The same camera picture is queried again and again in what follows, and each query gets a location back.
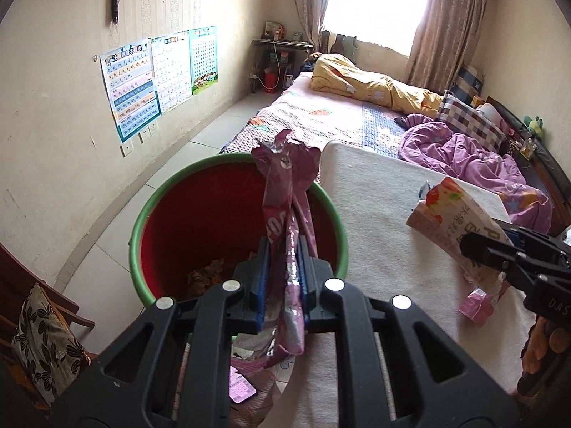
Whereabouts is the bed with pink sheet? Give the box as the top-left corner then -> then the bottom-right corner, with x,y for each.
218,71 -> 571,241

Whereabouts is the small pink wrapper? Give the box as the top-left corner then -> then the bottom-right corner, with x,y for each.
459,287 -> 499,322

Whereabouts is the red bucket with green rim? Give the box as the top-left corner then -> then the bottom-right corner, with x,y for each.
128,152 -> 349,314

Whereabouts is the purple quilt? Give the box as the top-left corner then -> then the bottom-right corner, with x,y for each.
398,113 -> 554,235

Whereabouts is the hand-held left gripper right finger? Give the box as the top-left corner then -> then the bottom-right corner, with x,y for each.
298,235 -> 522,428

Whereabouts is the person's right hand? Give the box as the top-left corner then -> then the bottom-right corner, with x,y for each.
521,319 -> 571,379

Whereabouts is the white chart wall poster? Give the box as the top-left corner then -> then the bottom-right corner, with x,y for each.
151,30 -> 194,115

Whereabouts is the yellow quilt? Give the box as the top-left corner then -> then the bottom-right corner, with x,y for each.
310,52 -> 445,115

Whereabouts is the wooden chair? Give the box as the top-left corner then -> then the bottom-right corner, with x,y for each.
0,241 -> 101,413

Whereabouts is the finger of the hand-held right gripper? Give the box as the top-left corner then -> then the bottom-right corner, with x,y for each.
459,231 -> 544,294
502,225 -> 571,265

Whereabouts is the smartphone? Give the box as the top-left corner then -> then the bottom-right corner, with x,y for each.
229,366 -> 258,404

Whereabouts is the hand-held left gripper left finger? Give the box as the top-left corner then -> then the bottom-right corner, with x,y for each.
49,237 -> 273,428

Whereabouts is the dark side desk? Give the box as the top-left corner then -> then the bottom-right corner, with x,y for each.
252,38 -> 315,95

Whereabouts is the blue patterned cushion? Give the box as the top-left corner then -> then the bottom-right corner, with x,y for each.
450,65 -> 485,99

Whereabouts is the pink foil wrapper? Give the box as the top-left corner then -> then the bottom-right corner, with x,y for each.
251,129 -> 323,358

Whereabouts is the floral chair cushion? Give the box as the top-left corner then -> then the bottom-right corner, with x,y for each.
11,283 -> 90,407

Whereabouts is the white pink pillow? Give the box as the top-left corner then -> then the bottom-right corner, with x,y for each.
473,102 -> 510,130

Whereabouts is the checked pillow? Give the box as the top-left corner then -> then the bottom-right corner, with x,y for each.
437,91 -> 507,153

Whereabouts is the dark bed headboard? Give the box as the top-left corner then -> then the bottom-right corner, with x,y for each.
486,96 -> 571,233

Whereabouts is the green grid wall poster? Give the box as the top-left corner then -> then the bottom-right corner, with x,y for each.
188,26 -> 219,96

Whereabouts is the pink patterned curtain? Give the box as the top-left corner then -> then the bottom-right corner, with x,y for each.
404,0 -> 492,95
290,0 -> 344,55

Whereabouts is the blue striped wall poster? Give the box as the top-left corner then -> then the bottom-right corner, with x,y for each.
99,38 -> 162,144

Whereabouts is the printed paper carton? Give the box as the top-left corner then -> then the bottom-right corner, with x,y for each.
407,177 -> 515,296

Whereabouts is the bright window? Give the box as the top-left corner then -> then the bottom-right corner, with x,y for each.
322,0 -> 433,57

